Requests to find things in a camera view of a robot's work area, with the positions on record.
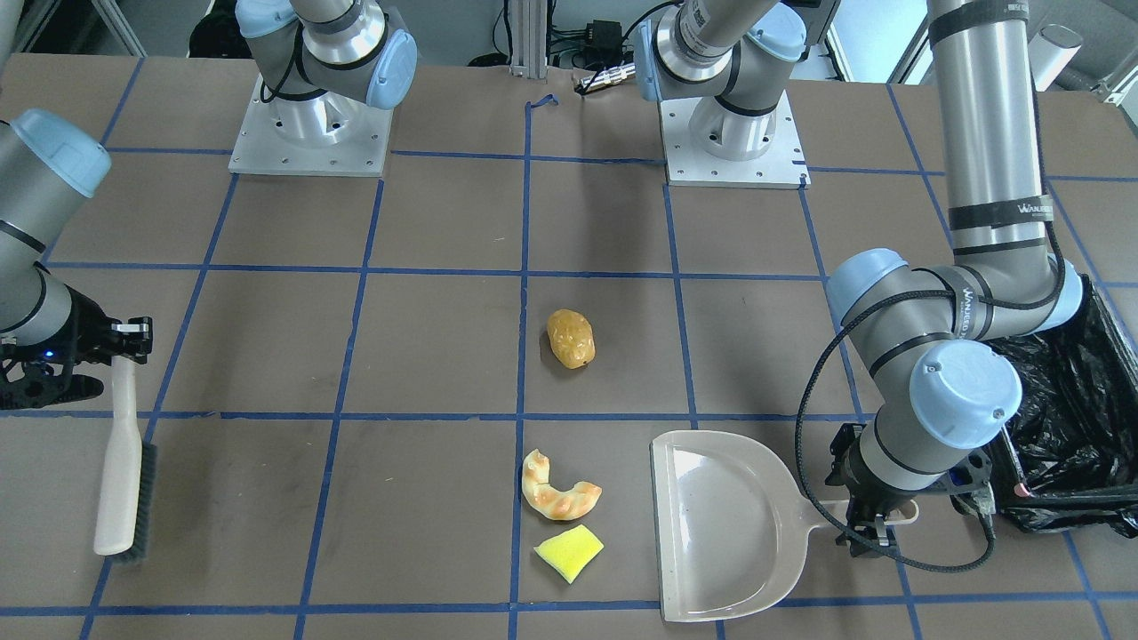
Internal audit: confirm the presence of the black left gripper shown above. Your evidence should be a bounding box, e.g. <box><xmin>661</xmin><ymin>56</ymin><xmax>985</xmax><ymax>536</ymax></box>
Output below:
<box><xmin>825</xmin><ymin>424</ymin><xmax>900</xmax><ymax>556</ymax></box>

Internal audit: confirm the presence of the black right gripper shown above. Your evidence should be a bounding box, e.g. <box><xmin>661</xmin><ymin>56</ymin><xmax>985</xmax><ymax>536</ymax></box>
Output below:
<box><xmin>1</xmin><ymin>286</ymin><xmax>152</xmax><ymax>411</ymax></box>

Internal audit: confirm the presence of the beige plastic dustpan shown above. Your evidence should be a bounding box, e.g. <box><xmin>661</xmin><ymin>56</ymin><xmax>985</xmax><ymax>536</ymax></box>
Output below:
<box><xmin>651</xmin><ymin>422</ymin><xmax>891</xmax><ymax>623</ymax></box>

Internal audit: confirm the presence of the beige hand brush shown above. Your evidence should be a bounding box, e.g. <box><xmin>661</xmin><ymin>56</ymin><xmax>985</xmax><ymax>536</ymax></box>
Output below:
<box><xmin>93</xmin><ymin>356</ymin><xmax>157</xmax><ymax>564</ymax></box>

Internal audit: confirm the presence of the yellow sponge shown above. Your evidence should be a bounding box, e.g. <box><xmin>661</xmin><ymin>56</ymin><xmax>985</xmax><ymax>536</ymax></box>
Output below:
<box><xmin>533</xmin><ymin>525</ymin><xmax>605</xmax><ymax>584</ymax></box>

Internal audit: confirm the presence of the toy croissant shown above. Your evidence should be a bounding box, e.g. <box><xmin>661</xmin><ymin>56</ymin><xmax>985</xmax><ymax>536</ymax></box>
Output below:
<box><xmin>520</xmin><ymin>449</ymin><xmax>603</xmax><ymax>520</ymax></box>

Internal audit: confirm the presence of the toy potato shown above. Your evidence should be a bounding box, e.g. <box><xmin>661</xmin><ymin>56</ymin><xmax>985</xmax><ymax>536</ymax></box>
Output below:
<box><xmin>546</xmin><ymin>307</ymin><xmax>597</xmax><ymax>370</ymax></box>

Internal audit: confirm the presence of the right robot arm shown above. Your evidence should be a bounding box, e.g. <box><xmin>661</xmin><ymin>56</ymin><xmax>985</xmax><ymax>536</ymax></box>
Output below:
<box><xmin>3</xmin><ymin>109</ymin><xmax>157</xmax><ymax>564</ymax></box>

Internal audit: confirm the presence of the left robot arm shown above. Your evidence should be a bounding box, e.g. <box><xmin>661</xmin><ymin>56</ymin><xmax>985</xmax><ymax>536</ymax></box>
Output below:
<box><xmin>826</xmin><ymin>1</ymin><xmax>1082</xmax><ymax>559</ymax></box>

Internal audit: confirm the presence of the black trash bin bag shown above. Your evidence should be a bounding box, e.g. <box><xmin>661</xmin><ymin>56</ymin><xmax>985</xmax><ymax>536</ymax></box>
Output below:
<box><xmin>984</xmin><ymin>276</ymin><xmax>1137</xmax><ymax>539</ymax></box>

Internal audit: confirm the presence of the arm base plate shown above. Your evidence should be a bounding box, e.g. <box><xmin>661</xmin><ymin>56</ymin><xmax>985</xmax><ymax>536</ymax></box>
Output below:
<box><xmin>228</xmin><ymin>77</ymin><xmax>394</xmax><ymax>178</ymax></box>
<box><xmin>659</xmin><ymin>92</ymin><xmax>813</xmax><ymax>189</ymax></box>

